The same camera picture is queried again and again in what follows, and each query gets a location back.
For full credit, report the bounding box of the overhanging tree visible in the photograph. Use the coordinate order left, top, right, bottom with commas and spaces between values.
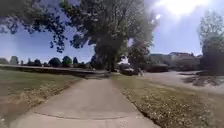
0, 0, 73, 54

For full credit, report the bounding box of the building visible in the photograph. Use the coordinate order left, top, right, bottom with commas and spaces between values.
148, 51, 203, 71

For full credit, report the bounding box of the grass lawn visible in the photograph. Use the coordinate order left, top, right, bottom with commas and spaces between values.
0, 68, 84, 126

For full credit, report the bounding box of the big leafy tree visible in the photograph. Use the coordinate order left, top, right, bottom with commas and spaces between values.
59, 0, 158, 73

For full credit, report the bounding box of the dark car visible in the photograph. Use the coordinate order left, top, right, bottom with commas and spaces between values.
119, 65, 138, 77

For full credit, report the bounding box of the grey asphalt road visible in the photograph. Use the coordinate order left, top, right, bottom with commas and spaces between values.
141, 69, 224, 96

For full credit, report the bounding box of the thin leafy tree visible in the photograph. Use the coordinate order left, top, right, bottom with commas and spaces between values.
197, 9, 224, 76

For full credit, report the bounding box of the dry grass verge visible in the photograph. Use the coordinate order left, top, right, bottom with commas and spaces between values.
109, 73, 224, 128

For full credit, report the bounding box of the smaller leafy tree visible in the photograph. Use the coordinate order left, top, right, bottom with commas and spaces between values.
127, 39, 152, 70

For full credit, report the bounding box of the row of distant trees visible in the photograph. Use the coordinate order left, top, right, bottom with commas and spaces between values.
0, 54, 96, 69

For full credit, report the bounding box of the low dark hedge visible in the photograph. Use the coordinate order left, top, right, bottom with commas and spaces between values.
0, 64, 108, 78

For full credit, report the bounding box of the pale concrete path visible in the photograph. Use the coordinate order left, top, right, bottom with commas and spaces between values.
6, 77, 161, 128

